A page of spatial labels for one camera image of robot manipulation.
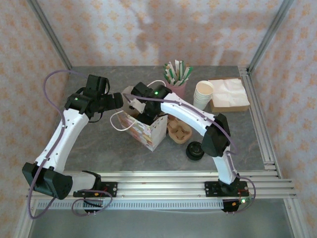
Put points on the white paper carry bag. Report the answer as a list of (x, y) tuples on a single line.
[(146, 134)]

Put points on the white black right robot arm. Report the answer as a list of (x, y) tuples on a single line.
[(188, 111)]

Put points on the pink jar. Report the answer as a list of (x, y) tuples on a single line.
[(179, 89)]

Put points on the green white wrapped straw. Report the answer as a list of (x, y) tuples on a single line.
[(177, 69), (171, 70), (188, 73), (181, 70), (167, 72)]

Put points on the brown pulp cup carrier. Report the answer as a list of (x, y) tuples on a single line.
[(180, 134)]

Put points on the white paper cup stack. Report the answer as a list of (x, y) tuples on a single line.
[(201, 99)]

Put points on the black lid right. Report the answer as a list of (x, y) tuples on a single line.
[(195, 150)]

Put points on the white paper napkin stack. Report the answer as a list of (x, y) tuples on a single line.
[(227, 91)]

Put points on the brown cardboard napkin box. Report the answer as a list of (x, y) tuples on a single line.
[(230, 109)]

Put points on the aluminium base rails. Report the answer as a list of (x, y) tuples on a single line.
[(161, 183)]

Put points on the black electronics box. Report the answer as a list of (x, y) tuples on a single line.
[(232, 205), (94, 204)]

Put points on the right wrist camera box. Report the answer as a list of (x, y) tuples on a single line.
[(137, 104)]

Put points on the aluminium frame post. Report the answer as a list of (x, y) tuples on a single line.
[(271, 32), (50, 32)]

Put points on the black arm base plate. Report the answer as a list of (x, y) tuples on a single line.
[(111, 189), (210, 189)]

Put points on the aluminium side rail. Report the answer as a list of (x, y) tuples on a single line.
[(258, 121)]

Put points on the aluminium frame leg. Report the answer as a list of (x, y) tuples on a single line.
[(294, 220), (24, 223)]

